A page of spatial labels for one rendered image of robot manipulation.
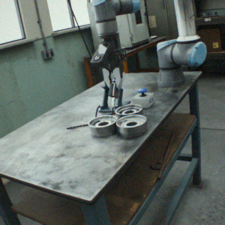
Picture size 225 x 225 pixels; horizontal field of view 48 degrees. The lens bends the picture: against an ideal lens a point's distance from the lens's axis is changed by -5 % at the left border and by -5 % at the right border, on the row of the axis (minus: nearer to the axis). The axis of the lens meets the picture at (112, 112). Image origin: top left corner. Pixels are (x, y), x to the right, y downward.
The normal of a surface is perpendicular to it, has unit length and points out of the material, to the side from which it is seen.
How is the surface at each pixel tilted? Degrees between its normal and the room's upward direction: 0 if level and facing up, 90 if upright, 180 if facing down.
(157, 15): 90
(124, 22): 90
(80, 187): 0
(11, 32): 90
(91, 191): 0
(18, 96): 90
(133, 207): 0
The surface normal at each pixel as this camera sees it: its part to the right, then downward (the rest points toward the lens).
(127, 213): -0.16, -0.93
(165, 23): -0.50, 0.38
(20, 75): 0.85, 0.04
